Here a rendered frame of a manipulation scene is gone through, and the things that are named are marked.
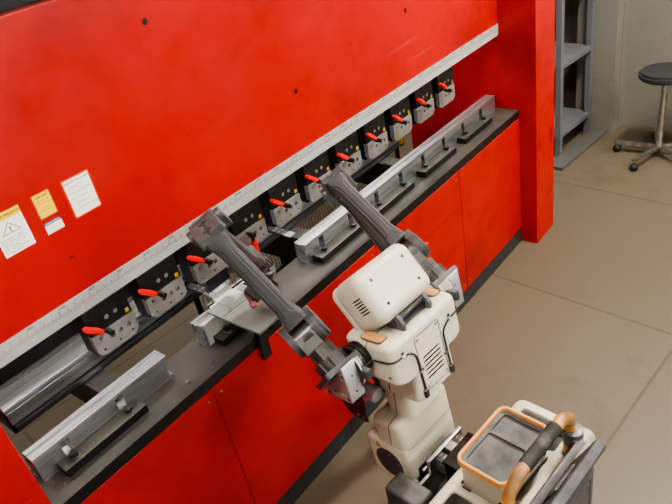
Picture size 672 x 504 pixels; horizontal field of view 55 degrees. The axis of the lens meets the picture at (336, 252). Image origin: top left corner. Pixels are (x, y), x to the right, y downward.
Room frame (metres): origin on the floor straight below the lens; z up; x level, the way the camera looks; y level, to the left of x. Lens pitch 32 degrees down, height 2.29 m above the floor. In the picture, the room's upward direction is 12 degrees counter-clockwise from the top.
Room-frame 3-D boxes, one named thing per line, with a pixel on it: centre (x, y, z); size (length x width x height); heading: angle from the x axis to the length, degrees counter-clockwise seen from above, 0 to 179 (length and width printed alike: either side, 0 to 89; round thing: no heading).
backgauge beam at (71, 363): (2.43, 0.37, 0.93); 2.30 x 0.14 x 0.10; 136
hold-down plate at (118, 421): (1.47, 0.82, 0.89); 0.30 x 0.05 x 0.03; 136
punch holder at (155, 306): (1.77, 0.59, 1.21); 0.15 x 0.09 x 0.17; 136
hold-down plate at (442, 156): (2.90, -0.59, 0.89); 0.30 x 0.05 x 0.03; 136
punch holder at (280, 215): (2.20, 0.17, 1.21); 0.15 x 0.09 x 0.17; 136
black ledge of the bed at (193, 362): (2.37, -0.05, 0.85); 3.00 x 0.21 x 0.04; 136
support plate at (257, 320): (1.83, 0.33, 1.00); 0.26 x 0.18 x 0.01; 46
